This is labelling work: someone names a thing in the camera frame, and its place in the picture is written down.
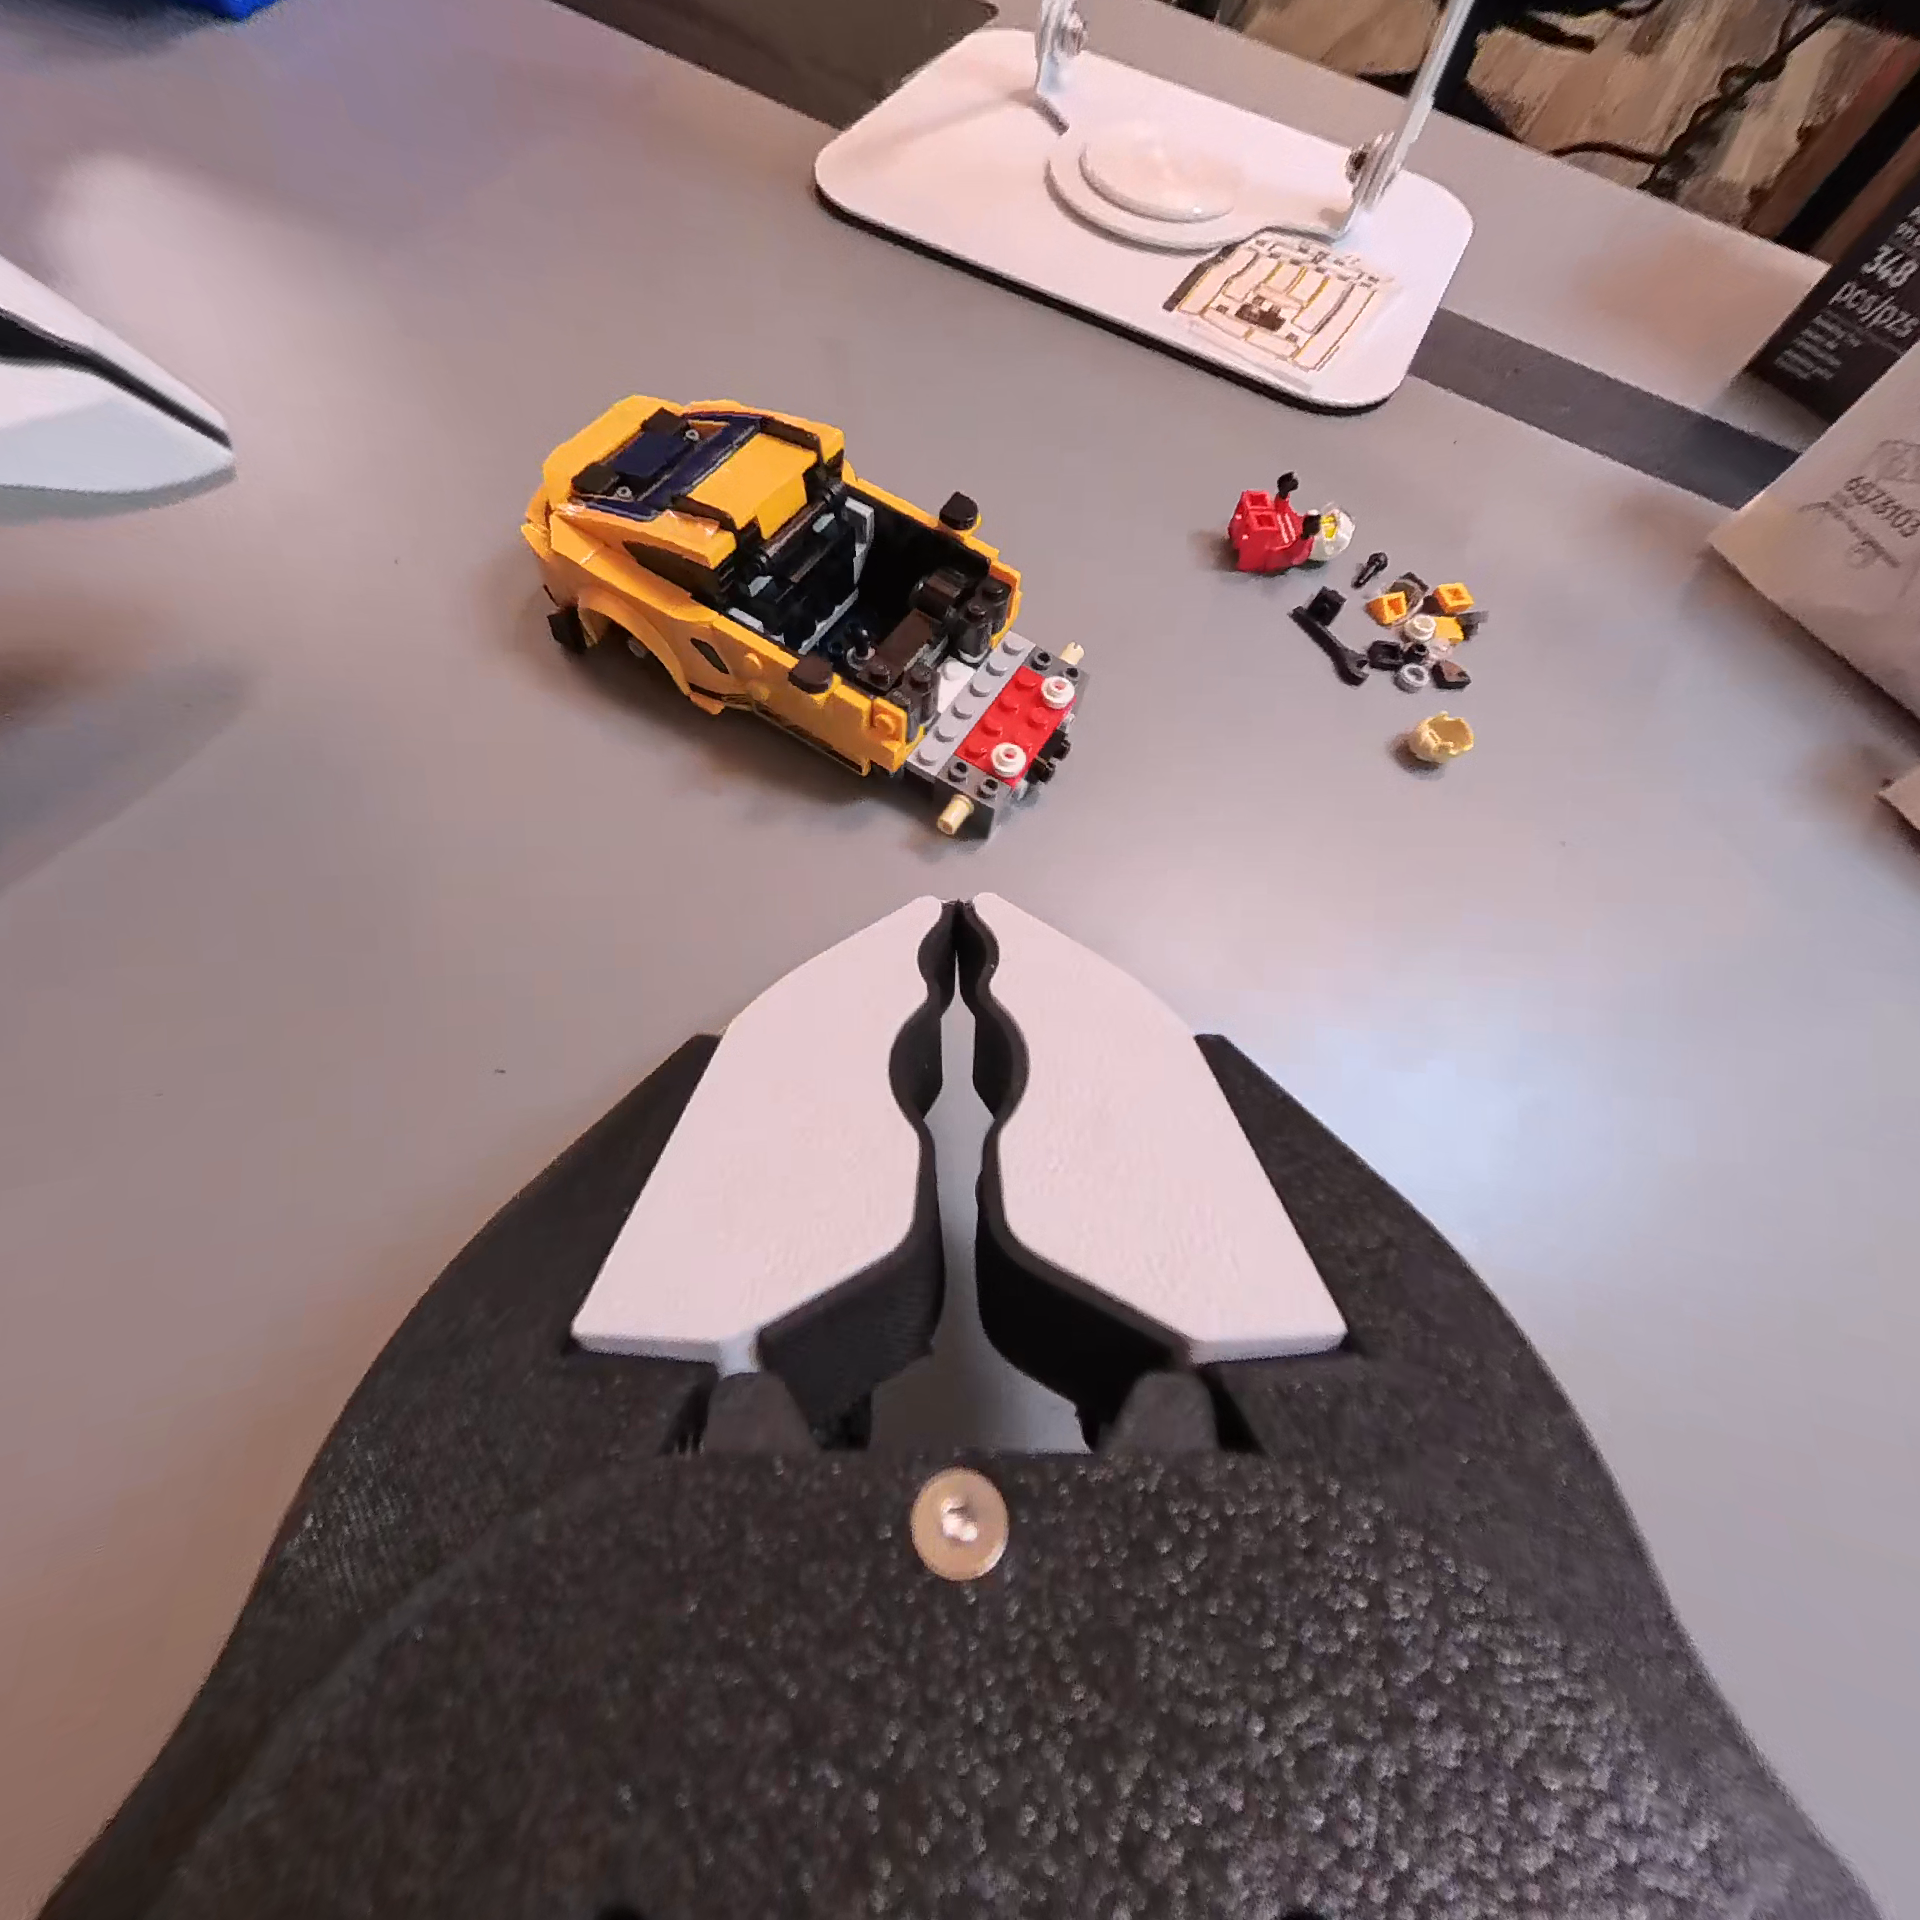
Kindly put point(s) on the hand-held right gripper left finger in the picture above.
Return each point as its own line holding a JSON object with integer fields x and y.
{"x": 779, "y": 1172}

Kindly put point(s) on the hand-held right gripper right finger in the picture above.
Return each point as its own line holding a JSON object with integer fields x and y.
{"x": 1154, "y": 1186}

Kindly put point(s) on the black lego set box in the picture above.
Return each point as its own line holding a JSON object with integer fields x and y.
{"x": 1861, "y": 300}

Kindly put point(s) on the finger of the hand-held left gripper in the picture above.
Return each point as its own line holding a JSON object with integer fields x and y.
{"x": 90, "y": 428}

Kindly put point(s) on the white book stand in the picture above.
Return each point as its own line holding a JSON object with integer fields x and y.
{"x": 931, "y": 165}

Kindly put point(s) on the white printed paper bag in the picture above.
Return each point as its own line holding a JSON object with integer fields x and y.
{"x": 1845, "y": 557}
{"x": 1905, "y": 791}

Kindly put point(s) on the tan lego hair piece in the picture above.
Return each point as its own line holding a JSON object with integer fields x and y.
{"x": 1443, "y": 739}

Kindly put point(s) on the sticker sheet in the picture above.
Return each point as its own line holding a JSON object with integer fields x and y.
{"x": 1275, "y": 295}

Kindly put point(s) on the yellow lego car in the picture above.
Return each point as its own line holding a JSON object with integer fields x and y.
{"x": 763, "y": 489}

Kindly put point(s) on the red lego minifigure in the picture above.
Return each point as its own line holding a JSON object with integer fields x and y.
{"x": 1260, "y": 534}

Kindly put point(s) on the pile of small lego pieces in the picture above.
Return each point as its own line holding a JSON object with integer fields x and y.
{"x": 1387, "y": 609}

